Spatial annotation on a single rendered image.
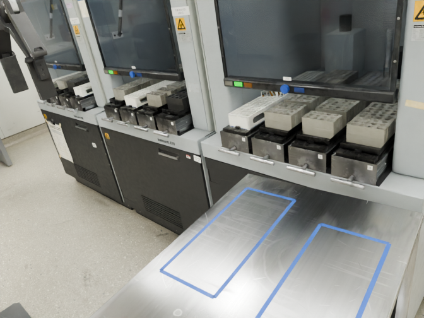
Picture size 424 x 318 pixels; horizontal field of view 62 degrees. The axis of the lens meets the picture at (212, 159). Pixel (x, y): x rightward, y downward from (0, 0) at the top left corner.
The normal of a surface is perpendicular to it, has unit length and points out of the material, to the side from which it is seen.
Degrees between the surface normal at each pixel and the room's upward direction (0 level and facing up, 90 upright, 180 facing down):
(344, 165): 90
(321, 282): 0
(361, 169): 90
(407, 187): 0
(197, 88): 90
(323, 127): 90
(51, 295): 0
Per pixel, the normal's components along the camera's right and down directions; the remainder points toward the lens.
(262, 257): -0.15, -0.88
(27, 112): 0.73, 0.22
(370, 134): -0.68, 0.43
